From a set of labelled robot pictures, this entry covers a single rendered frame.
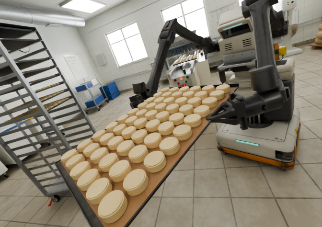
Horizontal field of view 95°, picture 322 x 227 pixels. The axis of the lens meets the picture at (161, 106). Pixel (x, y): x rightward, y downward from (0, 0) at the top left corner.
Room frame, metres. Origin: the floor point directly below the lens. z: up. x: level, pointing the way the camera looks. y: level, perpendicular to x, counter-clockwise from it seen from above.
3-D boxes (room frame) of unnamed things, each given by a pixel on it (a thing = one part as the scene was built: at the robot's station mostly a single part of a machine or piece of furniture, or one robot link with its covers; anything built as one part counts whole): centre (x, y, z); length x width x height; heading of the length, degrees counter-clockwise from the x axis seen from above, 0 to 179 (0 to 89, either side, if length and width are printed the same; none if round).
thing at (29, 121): (3.52, 2.90, 0.39); 0.64 x 0.54 x 0.77; 67
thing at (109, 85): (6.09, 1.76, 0.50); 0.60 x 0.40 x 0.20; 162
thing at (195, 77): (2.19, -0.49, 0.45); 0.70 x 0.34 x 0.90; 159
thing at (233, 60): (1.06, -0.64, 0.93); 0.28 x 0.16 x 0.22; 40
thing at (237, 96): (0.37, -0.23, 1.01); 0.07 x 0.07 x 0.10; 85
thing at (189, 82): (1.85, -0.36, 0.77); 0.24 x 0.04 x 0.14; 69
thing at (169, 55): (2.66, -0.68, 1.01); 0.72 x 0.33 x 0.34; 69
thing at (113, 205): (0.20, 0.14, 1.01); 0.05 x 0.05 x 0.02
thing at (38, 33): (1.77, 0.92, 0.97); 0.03 x 0.03 x 1.70; 81
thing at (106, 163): (0.33, 0.18, 1.01); 0.05 x 0.05 x 0.02
